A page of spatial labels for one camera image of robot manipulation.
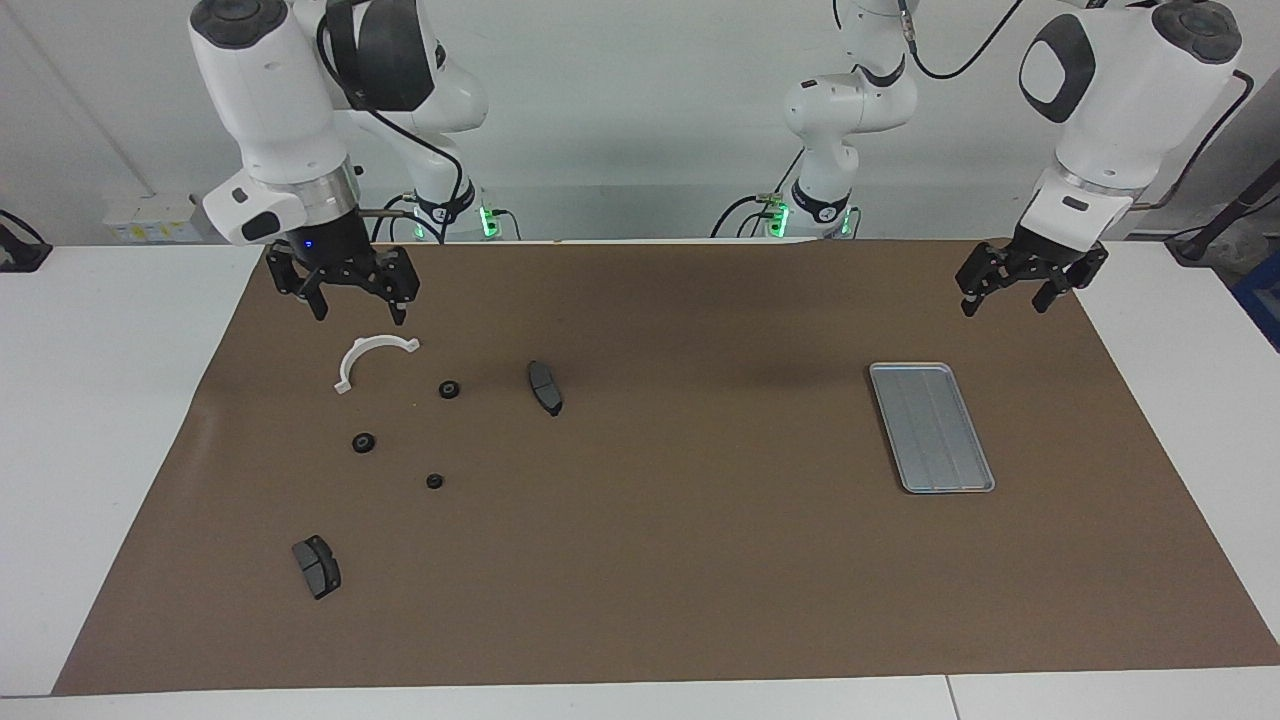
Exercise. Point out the brown paper mat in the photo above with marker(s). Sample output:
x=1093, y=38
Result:
x=640, y=550

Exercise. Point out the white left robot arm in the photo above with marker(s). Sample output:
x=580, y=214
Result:
x=1120, y=90

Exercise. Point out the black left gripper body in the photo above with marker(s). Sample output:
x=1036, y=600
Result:
x=1040, y=265

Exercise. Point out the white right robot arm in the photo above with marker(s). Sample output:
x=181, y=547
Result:
x=270, y=100

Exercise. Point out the black stand leg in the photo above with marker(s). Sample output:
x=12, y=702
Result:
x=1225, y=215

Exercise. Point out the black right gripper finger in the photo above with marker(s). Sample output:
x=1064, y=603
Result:
x=398, y=312
x=316, y=305

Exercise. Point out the large black bearing gear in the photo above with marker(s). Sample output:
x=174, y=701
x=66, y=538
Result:
x=364, y=442

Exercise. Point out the silver metal tray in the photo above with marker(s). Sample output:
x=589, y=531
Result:
x=935, y=430

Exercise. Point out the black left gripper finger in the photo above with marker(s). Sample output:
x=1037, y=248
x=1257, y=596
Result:
x=971, y=302
x=1048, y=297

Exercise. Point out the dark grey brake pad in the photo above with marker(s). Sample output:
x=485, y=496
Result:
x=545, y=388
x=318, y=568

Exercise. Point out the black table clamp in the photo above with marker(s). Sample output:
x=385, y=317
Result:
x=20, y=250

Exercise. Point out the white power strip box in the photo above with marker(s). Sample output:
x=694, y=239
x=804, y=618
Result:
x=150, y=218

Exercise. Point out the blue crate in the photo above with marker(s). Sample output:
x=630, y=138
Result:
x=1262, y=300

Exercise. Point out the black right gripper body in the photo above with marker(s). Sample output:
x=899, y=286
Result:
x=340, y=260

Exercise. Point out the white curved plastic bracket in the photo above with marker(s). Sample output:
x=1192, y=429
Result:
x=350, y=365

